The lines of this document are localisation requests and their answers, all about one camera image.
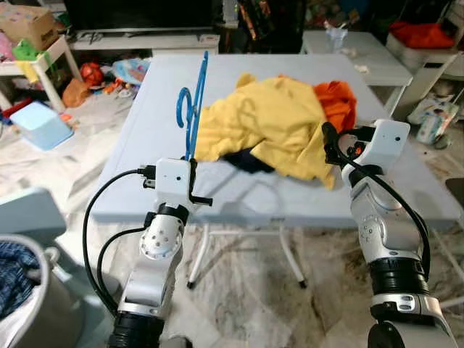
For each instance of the grey laundry basket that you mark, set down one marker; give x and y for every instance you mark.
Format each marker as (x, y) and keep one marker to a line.
(58, 319)

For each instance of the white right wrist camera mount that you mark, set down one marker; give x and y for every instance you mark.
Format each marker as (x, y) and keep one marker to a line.
(388, 141)

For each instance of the blue patterned bag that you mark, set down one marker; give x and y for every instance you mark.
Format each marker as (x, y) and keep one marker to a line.
(130, 72)

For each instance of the yellow shirt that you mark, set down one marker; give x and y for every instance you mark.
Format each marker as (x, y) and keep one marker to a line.
(268, 123)

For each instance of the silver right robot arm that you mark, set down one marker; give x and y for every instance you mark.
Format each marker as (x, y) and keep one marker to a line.
(384, 232)

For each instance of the light blue plastic box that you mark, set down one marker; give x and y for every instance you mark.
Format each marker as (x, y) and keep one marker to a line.
(40, 127)

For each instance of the cardboard box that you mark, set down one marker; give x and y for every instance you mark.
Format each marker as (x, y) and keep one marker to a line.
(29, 25)

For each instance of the white television console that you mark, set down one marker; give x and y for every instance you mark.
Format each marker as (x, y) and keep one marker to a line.
(145, 43)

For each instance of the blue plastic hanger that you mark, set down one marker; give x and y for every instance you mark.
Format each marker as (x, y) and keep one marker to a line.
(192, 130)

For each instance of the green toy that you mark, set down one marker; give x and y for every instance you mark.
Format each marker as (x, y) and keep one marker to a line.
(25, 51)

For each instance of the orange garment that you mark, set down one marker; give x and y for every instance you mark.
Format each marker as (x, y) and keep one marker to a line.
(337, 105)

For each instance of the white folding table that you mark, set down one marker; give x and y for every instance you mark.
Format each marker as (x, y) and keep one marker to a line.
(239, 196)

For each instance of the clear plastic cup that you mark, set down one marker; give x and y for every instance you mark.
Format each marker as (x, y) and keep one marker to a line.
(336, 38)

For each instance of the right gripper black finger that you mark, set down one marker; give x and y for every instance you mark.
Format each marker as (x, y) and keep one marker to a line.
(330, 141)

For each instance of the yellow cloth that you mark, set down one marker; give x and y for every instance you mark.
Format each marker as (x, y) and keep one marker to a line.
(27, 70)

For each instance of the navy garment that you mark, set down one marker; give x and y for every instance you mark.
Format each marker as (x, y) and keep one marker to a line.
(246, 161)

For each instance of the white kids table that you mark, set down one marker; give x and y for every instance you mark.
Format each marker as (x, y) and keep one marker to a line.
(51, 54)

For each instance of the light blue wooden chair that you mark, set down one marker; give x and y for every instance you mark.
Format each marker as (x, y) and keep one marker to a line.
(29, 217)

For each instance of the small white table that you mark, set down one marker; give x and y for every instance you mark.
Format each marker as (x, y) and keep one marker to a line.
(370, 61)

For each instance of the tall white bin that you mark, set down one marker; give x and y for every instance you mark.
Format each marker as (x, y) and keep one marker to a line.
(428, 61)

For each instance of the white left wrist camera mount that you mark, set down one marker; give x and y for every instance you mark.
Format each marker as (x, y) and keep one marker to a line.
(172, 181)

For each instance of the orange ball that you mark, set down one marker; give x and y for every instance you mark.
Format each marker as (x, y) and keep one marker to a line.
(91, 75)

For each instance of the black television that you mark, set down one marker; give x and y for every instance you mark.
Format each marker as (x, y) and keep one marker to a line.
(138, 14)

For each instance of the orange plastic bag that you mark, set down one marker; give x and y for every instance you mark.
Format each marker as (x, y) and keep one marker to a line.
(76, 94)

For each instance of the red cloth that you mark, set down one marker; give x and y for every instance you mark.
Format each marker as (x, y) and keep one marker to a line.
(420, 35)

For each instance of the tissue pack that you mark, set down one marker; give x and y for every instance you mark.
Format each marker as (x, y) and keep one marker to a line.
(431, 127)

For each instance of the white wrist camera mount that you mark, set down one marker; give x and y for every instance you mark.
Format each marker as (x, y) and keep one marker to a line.
(388, 141)
(172, 181)

